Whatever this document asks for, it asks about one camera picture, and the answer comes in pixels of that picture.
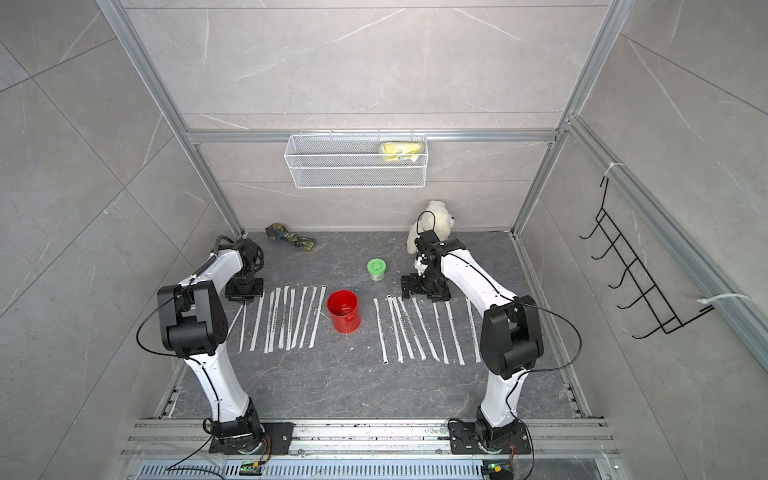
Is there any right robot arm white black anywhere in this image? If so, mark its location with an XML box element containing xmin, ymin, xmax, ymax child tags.
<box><xmin>401</xmin><ymin>230</ymin><xmax>544</xmax><ymax>454</ymax></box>

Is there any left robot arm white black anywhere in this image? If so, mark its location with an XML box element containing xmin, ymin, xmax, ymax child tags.
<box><xmin>157</xmin><ymin>235</ymin><xmax>266</xmax><ymax>454</ymax></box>

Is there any yellow sponge in basket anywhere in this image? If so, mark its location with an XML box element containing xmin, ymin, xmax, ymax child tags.
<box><xmin>378</xmin><ymin>141</ymin><xmax>424</xmax><ymax>163</ymax></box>

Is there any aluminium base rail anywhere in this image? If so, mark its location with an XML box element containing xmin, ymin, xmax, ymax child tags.
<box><xmin>119</xmin><ymin>419</ymin><xmax>619</xmax><ymax>460</ymax></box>

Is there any white wire mesh basket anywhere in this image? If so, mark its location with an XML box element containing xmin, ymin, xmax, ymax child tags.
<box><xmin>284</xmin><ymin>133</ymin><xmax>429</xmax><ymax>189</ymax></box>

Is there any red cup container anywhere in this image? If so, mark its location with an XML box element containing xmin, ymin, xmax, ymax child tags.
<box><xmin>326</xmin><ymin>290</ymin><xmax>361</xmax><ymax>334</ymax></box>

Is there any white straw fifteenth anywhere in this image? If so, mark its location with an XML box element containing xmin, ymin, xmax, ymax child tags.
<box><xmin>263</xmin><ymin>291</ymin><xmax>275</xmax><ymax>355</ymax></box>

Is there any white straw thirteenth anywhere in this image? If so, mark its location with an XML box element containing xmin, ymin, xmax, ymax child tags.
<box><xmin>278</xmin><ymin>285</ymin><xmax>290</xmax><ymax>349</ymax></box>

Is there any white straw sixteenth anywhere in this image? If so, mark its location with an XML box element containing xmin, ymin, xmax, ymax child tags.
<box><xmin>249</xmin><ymin>296</ymin><xmax>264</xmax><ymax>352</ymax></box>

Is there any white straw eighteenth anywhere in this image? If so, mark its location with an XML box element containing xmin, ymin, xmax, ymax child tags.
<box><xmin>238</xmin><ymin>302</ymin><xmax>248</xmax><ymax>353</ymax></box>

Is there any white plush dog toy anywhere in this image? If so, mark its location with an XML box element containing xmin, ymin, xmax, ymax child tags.
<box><xmin>406</xmin><ymin>200</ymin><xmax>455</xmax><ymax>255</ymax></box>

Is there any white straw fourteenth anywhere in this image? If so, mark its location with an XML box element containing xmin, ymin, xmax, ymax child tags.
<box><xmin>266</xmin><ymin>287</ymin><xmax>282</xmax><ymax>353</ymax></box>

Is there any white straw eleventh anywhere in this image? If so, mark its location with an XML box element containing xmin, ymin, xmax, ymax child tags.
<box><xmin>291</xmin><ymin>286</ymin><xmax>308</xmax><ymax>349</ymax></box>

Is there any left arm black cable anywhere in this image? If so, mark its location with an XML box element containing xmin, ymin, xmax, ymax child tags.
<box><xmin>179</xmin><ymin>235</ymin><xmax>241</xmax><ymax>289</ymax></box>

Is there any black wire hook rack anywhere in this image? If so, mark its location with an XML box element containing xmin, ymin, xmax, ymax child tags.
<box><xmin>579</xmin><ymin>177</ymin><xmax>715</xmax><ymax>340</ymax></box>

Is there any camouflage cloth piece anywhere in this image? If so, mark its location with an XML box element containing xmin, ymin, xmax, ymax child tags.
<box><xmin>265</xmin><ymin>223</ymin><xmax>316</xmax><ymax>251</ymax></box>

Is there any green lid jar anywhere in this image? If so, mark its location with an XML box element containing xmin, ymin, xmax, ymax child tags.
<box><xmin>366</xmin><ymin>258</ymin><xmax>387</xmax><ymax>281</ymax></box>

